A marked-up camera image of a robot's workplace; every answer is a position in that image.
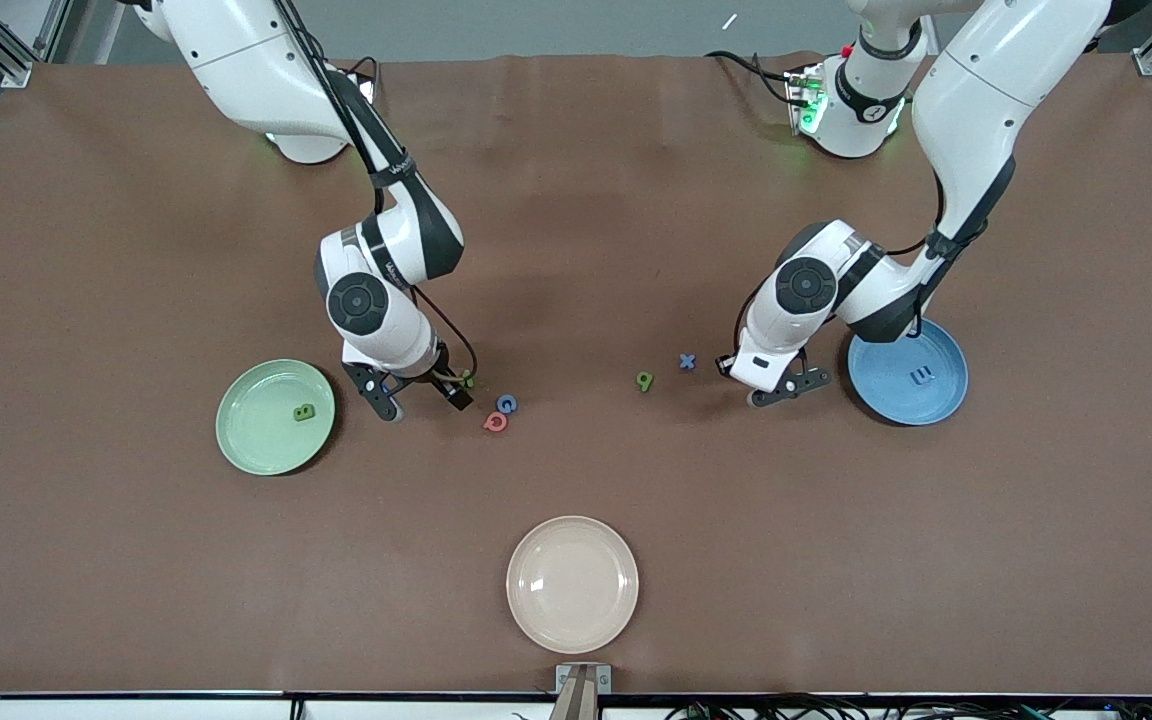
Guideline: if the blue plate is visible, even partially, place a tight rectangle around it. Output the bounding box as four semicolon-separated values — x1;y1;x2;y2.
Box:
846;315;970;428

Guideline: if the black cable bundle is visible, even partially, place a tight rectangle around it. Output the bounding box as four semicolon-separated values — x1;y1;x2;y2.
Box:
666;693;1152;720

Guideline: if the light green plate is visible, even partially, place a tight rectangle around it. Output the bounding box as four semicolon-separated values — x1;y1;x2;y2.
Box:
215;358;337;477

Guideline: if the white table edge rail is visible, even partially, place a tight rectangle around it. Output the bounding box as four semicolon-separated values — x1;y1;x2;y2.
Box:
0;690;1152;720

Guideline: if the brown table cover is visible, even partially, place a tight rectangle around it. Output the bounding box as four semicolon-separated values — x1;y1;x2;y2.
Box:
0;52;1152;698

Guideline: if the beige plate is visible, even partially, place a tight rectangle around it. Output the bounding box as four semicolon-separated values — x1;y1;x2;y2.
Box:
505;515;640;656

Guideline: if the black base power cable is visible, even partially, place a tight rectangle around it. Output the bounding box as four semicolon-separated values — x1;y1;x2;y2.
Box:
704;48;799;107

